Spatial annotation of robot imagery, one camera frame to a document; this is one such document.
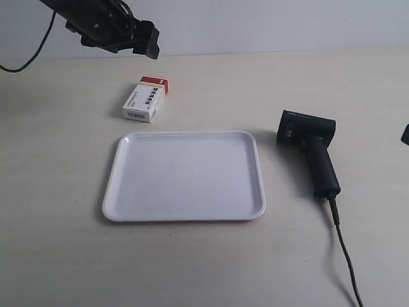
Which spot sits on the black handheld barcode scanner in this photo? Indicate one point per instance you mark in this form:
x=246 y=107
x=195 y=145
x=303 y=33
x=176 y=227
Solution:
x=313 y=135

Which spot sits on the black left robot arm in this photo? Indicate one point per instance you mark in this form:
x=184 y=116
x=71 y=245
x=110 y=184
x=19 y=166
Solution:
x=112 y=48

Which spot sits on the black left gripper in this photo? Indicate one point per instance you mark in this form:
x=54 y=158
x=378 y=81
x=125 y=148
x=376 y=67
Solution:
x=105 y=23

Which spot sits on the white red medicine box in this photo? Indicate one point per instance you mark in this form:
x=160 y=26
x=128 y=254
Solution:
x=146 y=99

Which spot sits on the white plastic tray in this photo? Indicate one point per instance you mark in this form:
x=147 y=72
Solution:
x=185 y=176

